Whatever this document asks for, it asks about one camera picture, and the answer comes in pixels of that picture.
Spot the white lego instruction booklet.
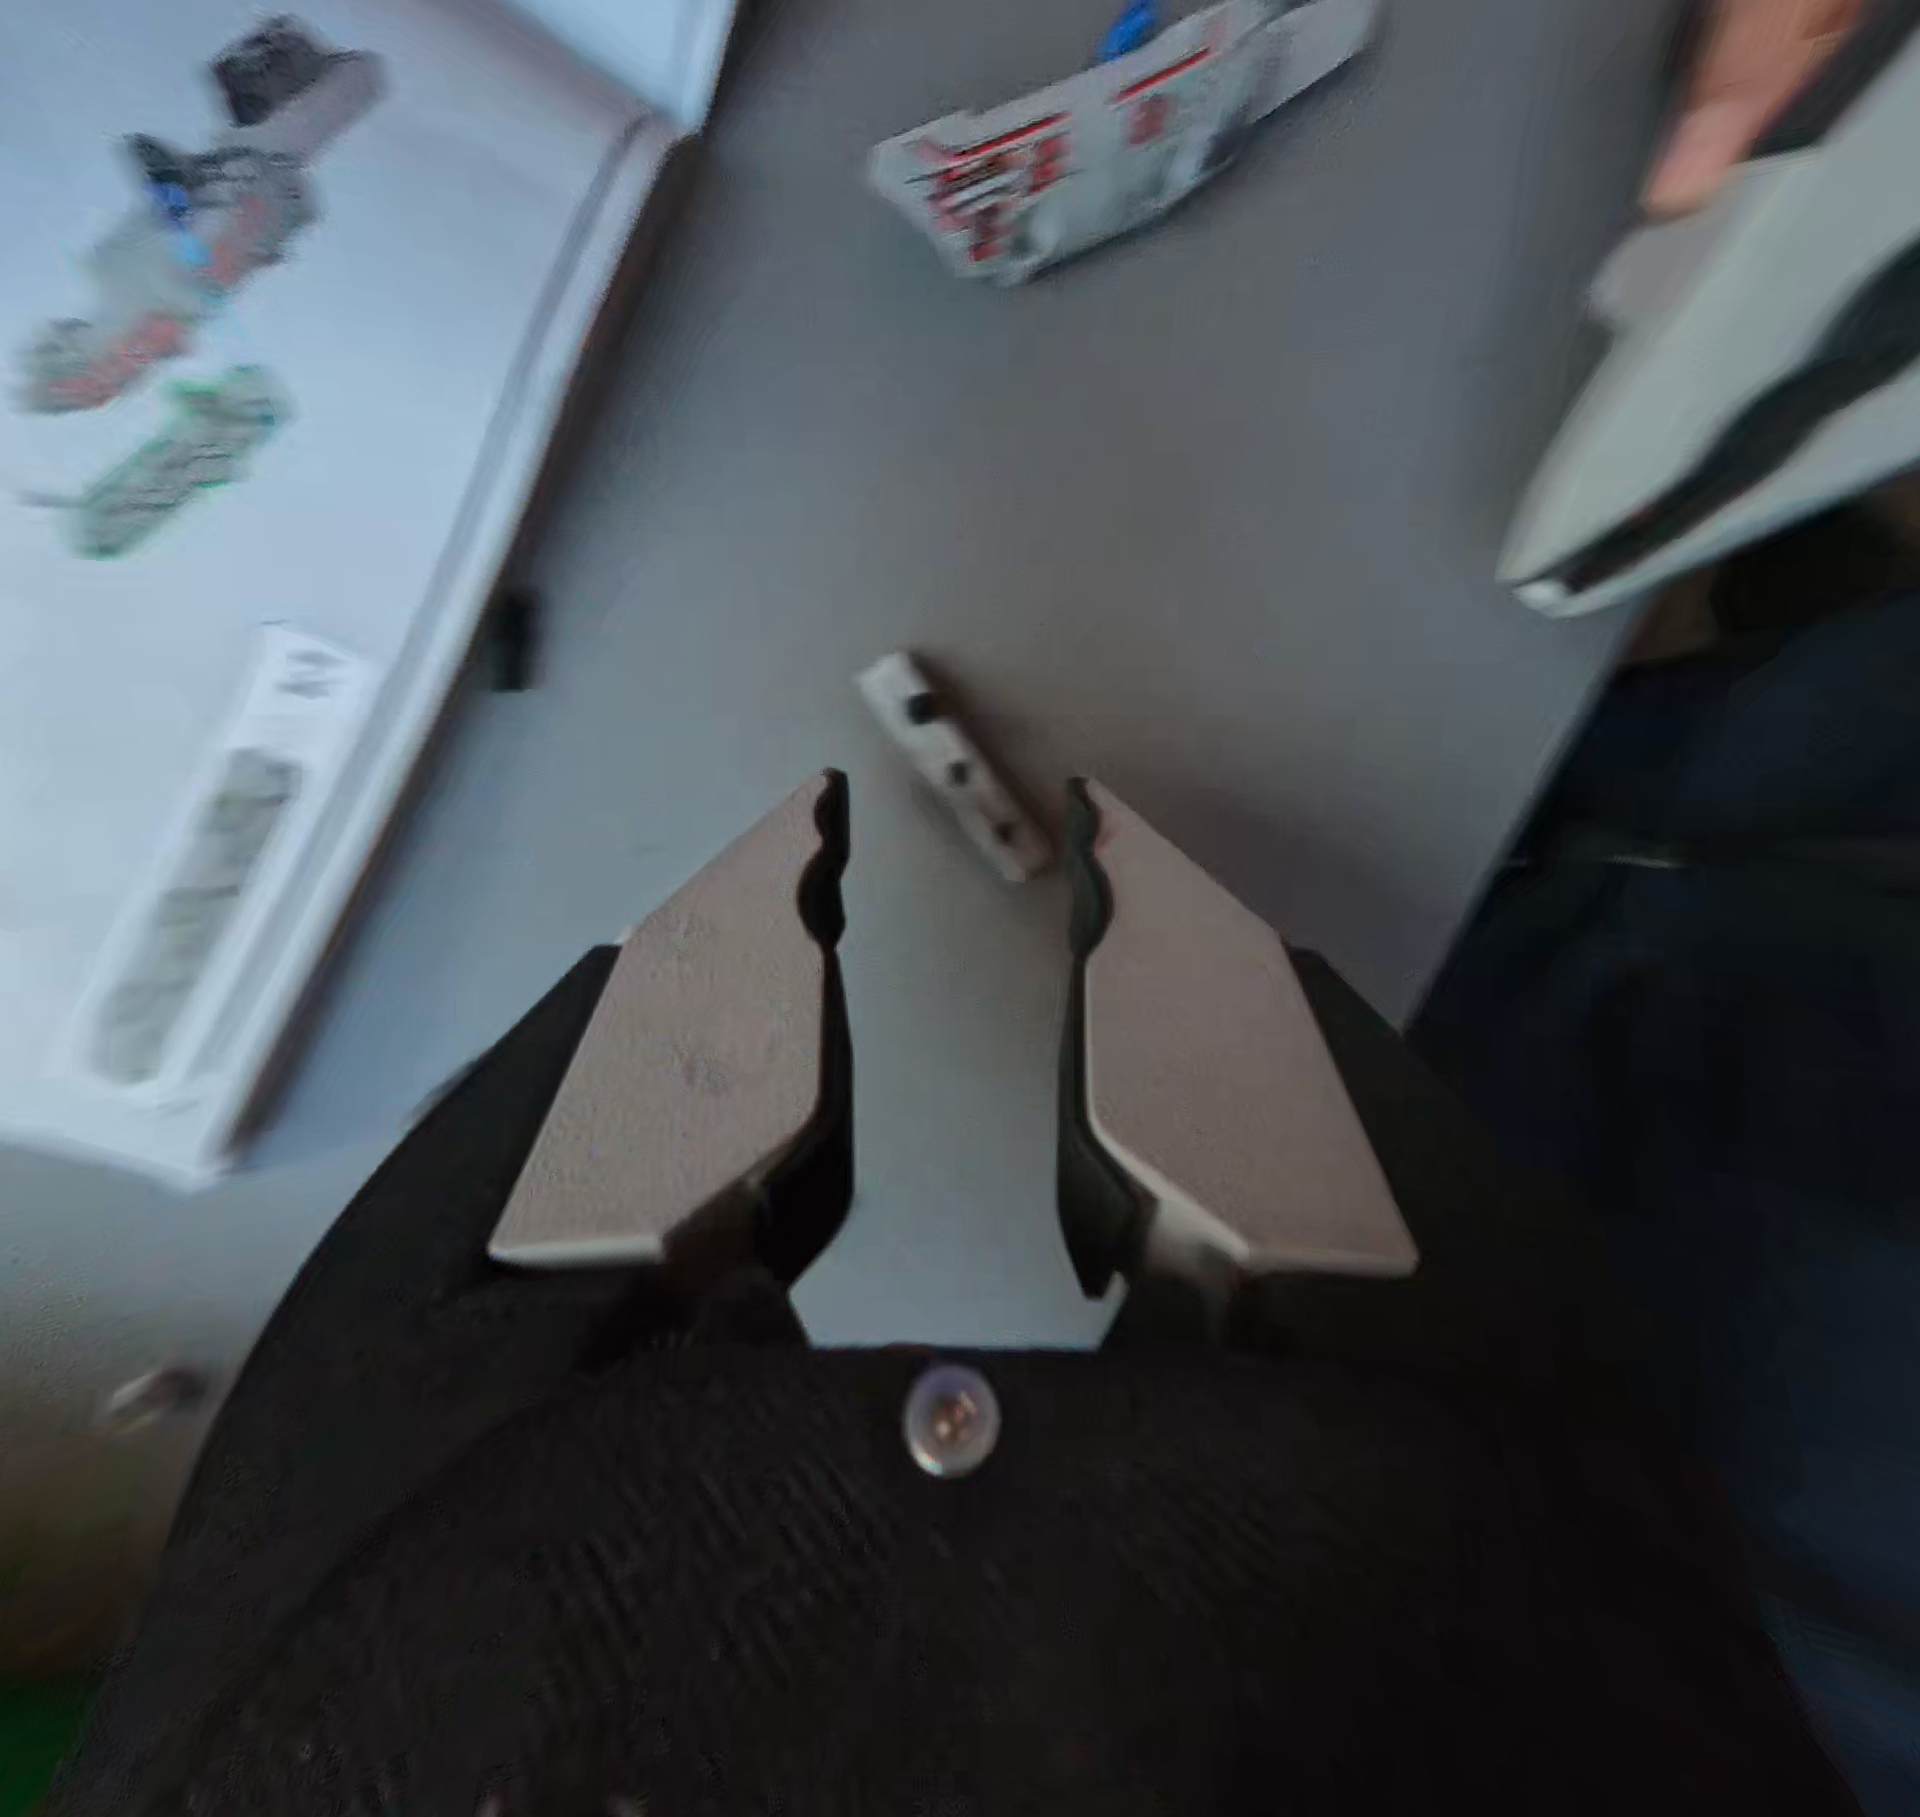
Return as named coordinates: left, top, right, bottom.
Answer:
left=0, top=0, right=785, bottom=1191

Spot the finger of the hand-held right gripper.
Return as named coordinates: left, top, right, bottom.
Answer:
left=1500, top=64, right=1920, bottom=582
left=1512, top=348, right=1920, bottom=623

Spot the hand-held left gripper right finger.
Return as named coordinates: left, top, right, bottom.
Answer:
left=1056, top=778, right=1421, bottom=1302

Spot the white red lego model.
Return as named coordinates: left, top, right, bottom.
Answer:
left=866, top=0, right=1384, bottom=292

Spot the small grey lego piece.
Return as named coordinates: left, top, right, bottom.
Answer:
left=93, top=1365, right=215, bottom=1441

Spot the light grey lego beam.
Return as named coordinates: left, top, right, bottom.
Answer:
left=854, top=651, right=1061, bottom=886

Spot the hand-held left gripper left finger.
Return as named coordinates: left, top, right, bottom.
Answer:
left=488, top=767, right=858, bottom=1288

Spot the person's right hand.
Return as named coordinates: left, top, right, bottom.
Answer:
left=1639, top=0, right=1920, bottom=218

